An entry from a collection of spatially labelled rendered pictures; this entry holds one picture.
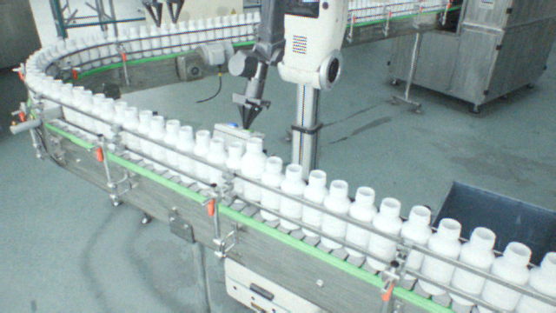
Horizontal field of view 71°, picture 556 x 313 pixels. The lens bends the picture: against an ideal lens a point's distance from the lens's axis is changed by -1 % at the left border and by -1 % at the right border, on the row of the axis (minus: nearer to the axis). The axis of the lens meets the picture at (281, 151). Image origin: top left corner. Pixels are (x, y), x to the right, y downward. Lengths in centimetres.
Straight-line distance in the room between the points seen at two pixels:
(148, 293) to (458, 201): 158
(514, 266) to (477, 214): 63
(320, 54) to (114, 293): 160
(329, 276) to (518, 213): 68
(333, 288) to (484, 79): 370
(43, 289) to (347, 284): 184
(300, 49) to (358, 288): 89
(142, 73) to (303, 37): 121
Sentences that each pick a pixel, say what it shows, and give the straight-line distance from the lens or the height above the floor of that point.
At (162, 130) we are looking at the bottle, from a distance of 119.
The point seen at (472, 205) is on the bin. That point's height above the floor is 88.
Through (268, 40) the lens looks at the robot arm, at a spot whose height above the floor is 138.
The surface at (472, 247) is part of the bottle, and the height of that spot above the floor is 114.
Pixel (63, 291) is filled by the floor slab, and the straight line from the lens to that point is 242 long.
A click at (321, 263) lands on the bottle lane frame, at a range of 95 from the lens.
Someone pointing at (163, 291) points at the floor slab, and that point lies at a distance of 224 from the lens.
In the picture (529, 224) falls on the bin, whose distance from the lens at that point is 142.
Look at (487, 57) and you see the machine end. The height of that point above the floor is 61.
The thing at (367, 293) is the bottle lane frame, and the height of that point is 95.
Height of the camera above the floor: 164
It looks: 29 degrees down
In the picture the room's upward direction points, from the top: 1 degrees clockwise
